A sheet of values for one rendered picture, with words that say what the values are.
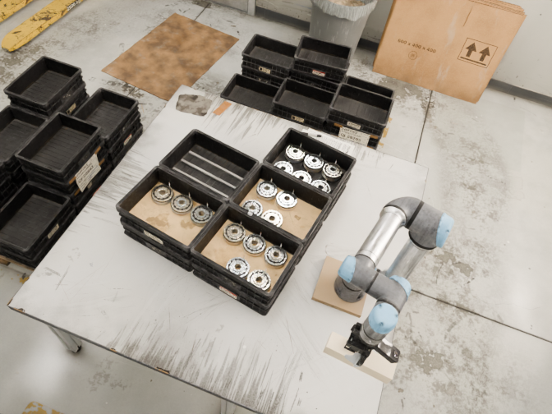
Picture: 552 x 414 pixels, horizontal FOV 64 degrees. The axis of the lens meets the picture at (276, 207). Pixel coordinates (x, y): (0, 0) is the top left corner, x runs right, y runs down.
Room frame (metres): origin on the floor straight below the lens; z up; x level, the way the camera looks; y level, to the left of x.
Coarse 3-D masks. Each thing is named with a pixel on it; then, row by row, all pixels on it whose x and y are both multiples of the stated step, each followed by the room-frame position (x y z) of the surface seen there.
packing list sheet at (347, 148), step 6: (312, 132) 1.96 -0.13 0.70; (318, 132) 1.97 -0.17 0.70; (318, 138) 1.92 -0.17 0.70; (324, 138) 1.93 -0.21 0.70; (330, 138) 1.94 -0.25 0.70; (330, 144) 1.89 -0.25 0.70; (336, 144) 1.90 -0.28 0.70; (342, 144) 1.91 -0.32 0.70; (348, 144) 1.92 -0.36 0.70; (342, 150) 1.86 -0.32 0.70; (348, 150) 1.87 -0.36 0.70
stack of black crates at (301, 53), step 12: (300, 48) 3.00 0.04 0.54; (312, 48) 3.06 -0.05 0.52; (324, 48) 3.06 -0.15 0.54; (336, 48) 3.05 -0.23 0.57; (348, 48) 3.04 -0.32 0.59; (300, 60) 2.79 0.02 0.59; (312, 60) 2.94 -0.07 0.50; (324, 60) 2.97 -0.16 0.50; (336, 60) 3.00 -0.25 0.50; (348, 60) 2.88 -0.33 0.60; (300, 72) 2.79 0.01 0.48; (312, 72) 2.78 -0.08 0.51; (324, 72) 2.77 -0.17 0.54; (336, 72) 2.77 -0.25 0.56; (312, 84) 2.78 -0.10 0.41; (324, 84) 2.76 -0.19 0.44; (336, 84) 2.74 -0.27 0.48
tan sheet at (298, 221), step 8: (256, 184) 1.39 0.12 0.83; (256, 200) 1.29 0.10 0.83; (264, 200) 1.30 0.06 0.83; (272, 200) 1.31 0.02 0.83; (264, 208) 1.26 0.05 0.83; (272, 208) 1.26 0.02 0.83; (296, 208) 1.29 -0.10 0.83; (304, 208) 1.30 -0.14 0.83; (312, 208) 1.31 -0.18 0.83; (288, 216) 1.23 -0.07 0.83; (296, 216) 1.24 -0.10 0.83; (304, 216) 1.25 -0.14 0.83; (312, 216) 1.26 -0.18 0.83; (288, 224) 1.19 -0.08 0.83; (296, 224) 1.19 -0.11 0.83; (304, 224) 1.20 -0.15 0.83; (312, 224) 1.21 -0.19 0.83; (296, 232) 1.15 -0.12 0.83; (304, 232) 1.16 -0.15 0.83
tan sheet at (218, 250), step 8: (224, 224) 1.12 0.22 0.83; (248, 232) 1.10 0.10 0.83; (216, 240) 1.03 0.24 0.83; (208, 248) 0.98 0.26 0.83; (216, 248) 0.99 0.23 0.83; (224, 248) 1.00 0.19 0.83; (232, 248) 1.00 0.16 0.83; (240, 248) 1.01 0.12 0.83; (208, 256) 0.94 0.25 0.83; (216, 256) 0.95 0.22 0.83; (224, 256) 0.95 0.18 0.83; (232, 256) 0.96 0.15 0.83; (240, 256) 0.97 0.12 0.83; (248, 256) 0.98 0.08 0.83; (256, 256) 0.98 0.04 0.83; (288, 256) 1.01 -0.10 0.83; (224, 264) 0.91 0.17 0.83; (256, 264) 0.94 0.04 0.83; (264, 264) 0.95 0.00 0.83; (272, 272) 0.92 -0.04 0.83; (280, 272) 0.93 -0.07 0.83; (272, 280) 0.88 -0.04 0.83
